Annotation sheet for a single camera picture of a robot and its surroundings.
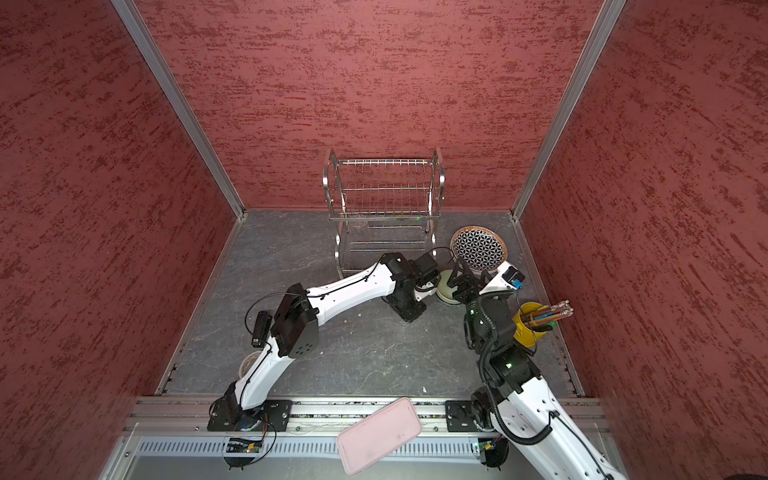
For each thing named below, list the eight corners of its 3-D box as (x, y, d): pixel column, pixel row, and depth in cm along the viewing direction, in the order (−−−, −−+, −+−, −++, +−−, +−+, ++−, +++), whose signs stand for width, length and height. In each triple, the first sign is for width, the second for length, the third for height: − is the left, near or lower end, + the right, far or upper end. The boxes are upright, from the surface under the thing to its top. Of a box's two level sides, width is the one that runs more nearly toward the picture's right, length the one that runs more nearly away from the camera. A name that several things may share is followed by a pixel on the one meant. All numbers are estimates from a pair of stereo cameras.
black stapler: (253, 347, 87) (248, 343, 85) (263, 315, 94) (259, 310, 91) (265, 347, 88) (260, 343, 85) (274, 315, 94) (270, 310, 91)
